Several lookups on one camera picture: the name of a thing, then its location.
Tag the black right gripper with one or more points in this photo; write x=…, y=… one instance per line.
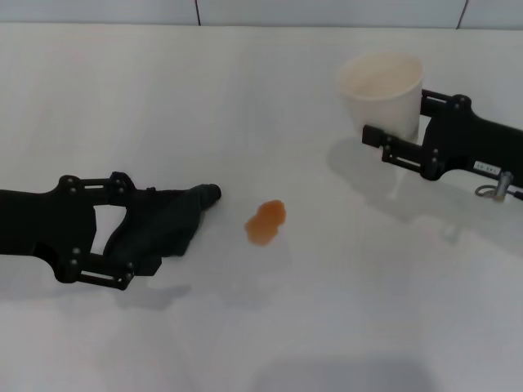
x=470, y=139

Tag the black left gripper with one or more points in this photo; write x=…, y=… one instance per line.
x=41, y=220

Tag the dark blue rag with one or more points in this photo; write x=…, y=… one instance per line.
x=171, y=224

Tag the white paper cup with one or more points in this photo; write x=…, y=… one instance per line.
x=384, y=110

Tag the orange liquid stain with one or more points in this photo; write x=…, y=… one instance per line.
x=265, y=222

